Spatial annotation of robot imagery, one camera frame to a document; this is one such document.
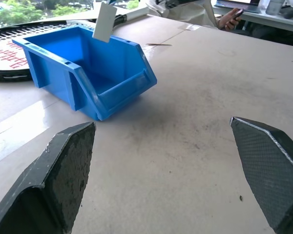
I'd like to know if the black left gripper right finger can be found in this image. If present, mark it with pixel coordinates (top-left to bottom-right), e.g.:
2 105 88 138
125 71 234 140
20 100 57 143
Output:
229 117 293 234

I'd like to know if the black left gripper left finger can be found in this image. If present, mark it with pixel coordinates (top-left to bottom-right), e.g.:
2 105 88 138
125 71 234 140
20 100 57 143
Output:
0 121 97 234

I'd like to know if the blue plastic storage bin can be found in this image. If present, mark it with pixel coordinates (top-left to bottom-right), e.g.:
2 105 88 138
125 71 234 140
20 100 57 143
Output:
11 25 158 122

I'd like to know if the bystander bare hand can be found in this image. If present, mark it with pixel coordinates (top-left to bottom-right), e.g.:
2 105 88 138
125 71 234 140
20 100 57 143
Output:
218 7 242 32

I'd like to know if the black tennis racket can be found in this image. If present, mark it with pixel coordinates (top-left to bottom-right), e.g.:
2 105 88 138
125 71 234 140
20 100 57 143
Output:
0 6 151 83

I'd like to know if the white desk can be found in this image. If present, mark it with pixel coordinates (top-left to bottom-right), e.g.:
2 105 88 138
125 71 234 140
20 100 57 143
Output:
211 4 293 34

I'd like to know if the dark smartphone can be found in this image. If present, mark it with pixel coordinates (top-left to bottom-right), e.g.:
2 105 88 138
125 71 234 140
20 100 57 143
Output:
229 8 245 24

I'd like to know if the white card label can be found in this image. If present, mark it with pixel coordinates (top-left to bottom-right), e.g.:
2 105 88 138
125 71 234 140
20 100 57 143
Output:
92 1 118 43

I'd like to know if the open laptop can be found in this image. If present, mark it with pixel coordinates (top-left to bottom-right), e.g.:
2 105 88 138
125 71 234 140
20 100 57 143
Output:
214 0 262 13

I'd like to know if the bystander white shirt torso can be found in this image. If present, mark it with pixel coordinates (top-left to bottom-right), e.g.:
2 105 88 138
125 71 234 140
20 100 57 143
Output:
145 0 219 30

